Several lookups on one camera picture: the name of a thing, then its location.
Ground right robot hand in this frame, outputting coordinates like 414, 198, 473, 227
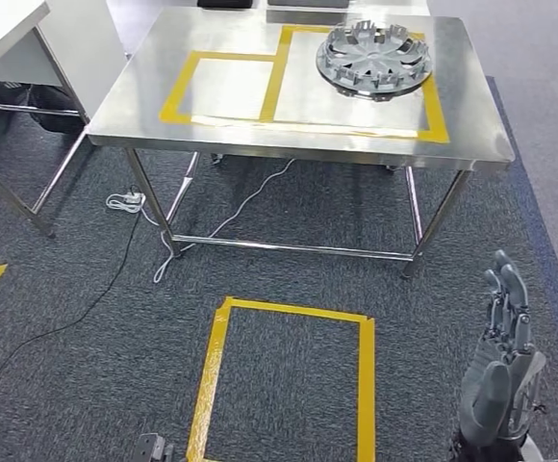
457, 248, 548, 449

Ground grey plastic hubcap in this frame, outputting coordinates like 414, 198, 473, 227
316, 20, 433, 102

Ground steel workbench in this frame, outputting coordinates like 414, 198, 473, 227
85, 6, 516, 280

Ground yellow floor tape square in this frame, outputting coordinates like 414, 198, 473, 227
186, 295, 376, 462

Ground yellow tape rectangles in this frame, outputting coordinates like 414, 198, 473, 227
159, 25, 451, 144

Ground white power strip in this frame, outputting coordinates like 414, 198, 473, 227
106, 191, 146, 215

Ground white desk steel legs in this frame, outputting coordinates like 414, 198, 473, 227
0, 0, 128, 239

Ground black bag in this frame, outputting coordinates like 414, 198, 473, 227
0, 79, 86, 137

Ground white floor cable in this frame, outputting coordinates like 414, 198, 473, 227
153, 158, 297, 285

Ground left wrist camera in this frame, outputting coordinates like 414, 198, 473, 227
131, 433, 175, 462

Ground black floor cable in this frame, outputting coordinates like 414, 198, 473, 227
0, 211, 144, 440

